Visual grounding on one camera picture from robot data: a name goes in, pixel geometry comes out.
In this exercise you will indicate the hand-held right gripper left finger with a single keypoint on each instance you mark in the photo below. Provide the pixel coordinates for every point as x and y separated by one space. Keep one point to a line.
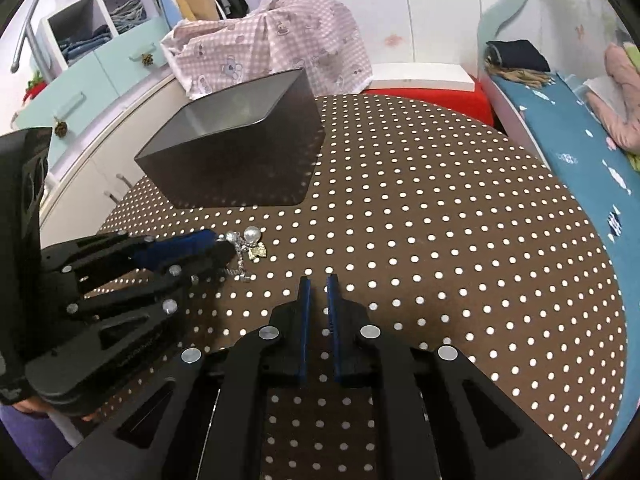
304 330

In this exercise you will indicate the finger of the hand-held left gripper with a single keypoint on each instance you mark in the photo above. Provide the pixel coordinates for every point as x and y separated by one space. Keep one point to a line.
200 270
175 251

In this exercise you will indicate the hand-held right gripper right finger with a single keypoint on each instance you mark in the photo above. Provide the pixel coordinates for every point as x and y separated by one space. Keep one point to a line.
335 330

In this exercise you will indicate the dark metal box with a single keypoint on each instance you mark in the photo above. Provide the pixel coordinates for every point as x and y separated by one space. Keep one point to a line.
240 170

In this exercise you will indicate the white curved cabinet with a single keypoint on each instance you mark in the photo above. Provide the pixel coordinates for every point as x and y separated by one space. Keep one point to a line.
95 175

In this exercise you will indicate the pine cone ornament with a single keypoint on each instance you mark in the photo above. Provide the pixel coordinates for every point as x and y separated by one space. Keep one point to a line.
147 59
60 128

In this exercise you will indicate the brown polka dot tablecloth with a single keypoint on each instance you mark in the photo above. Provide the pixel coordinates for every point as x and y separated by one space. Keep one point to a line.
450 260

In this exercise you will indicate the red strawberry plush toy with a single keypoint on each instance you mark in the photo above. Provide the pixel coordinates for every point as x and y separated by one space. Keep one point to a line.
34 87

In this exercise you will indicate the teal drawer cabinet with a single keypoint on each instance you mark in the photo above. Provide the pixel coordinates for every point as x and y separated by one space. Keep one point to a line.
100 75

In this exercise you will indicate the folded blue jeans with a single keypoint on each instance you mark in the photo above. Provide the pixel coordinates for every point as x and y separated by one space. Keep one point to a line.
85 42

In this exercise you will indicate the grey metal handrail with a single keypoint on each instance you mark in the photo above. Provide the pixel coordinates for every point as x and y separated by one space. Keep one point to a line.
27 30

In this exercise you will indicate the folded grey clothes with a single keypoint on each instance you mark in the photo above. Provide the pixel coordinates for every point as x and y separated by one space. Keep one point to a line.
129 15

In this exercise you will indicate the pink checked cloth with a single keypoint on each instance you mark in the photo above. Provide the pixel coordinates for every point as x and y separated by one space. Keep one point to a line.
300 35

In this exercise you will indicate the red storage ottoman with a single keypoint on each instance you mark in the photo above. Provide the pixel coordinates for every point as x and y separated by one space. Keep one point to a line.
475 105

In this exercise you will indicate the white ottoman lid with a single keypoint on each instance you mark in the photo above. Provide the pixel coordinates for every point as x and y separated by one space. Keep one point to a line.
420 77

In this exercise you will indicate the blue patterned bed sheet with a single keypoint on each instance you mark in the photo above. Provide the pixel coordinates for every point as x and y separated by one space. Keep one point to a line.
575 130

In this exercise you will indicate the folded tan clothes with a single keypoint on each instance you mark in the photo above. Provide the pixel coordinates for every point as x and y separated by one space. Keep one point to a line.
522 77

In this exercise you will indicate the folded dark clothes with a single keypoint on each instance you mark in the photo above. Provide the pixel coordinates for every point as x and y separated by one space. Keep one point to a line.
520 55

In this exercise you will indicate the white wardrobe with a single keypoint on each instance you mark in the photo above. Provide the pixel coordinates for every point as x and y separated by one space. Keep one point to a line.
440 10

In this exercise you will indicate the pink and green plush pillow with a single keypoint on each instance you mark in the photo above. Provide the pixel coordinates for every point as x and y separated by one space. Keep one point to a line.
622 100

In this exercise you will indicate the small butterfly sticker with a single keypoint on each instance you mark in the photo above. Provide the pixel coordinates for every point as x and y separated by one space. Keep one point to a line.
580 30

